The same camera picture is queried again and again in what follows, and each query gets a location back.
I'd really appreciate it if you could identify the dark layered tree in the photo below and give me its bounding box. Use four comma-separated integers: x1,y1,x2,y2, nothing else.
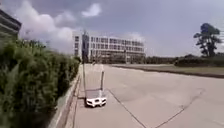
192,22,223,58

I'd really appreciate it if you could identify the grey building with ledges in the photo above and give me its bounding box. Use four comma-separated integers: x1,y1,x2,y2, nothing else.
0,9,23,42

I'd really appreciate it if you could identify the tall green hedge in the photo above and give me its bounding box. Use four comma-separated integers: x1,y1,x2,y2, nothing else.
0,39,82,128

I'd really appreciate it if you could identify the distant row of trees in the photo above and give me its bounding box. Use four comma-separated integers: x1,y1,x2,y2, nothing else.
143,53,224,68

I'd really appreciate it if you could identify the flat grass bed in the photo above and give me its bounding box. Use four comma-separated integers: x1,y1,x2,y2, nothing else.
111,63,224,80

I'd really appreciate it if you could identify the small white wheeled robot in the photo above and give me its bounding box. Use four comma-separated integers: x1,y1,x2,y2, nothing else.
82,62,108,109

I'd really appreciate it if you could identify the grey concrete slab plaza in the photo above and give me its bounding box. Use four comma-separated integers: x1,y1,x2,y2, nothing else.
71,63,224,128

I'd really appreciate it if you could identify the grey concrete kerb strip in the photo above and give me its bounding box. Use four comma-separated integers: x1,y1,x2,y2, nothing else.
47,72,83,128

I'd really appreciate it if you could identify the white multi-storey building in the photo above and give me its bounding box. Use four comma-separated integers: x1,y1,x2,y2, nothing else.
72,31,147,65

